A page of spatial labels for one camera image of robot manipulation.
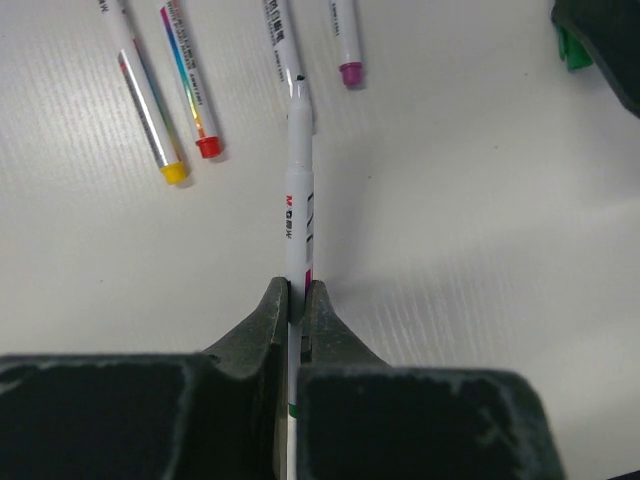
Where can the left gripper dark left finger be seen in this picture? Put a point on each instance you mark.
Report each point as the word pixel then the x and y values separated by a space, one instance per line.
pixel 211 414

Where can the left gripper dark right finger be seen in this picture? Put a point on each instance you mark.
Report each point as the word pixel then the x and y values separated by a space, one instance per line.
pixel 361 418

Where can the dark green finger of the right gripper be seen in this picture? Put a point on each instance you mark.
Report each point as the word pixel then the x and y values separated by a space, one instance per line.
pixel 609 31

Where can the green pen cap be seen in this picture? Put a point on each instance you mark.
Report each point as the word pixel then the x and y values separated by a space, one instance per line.
pixel 571 51

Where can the white pen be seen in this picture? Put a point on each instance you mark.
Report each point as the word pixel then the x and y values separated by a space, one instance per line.
pixel 197 107
pixel 145 95
pixel 299 237
pixel 345 28
pixel 282 37

